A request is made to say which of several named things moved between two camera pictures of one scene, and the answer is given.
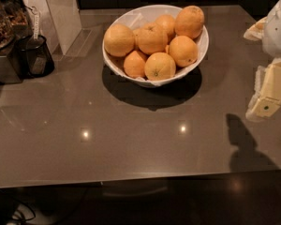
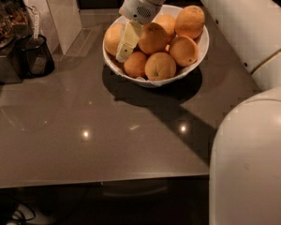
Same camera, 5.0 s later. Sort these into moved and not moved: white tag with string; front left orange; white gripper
Moved: white gripper
Not moved: front left orange; white tag with string
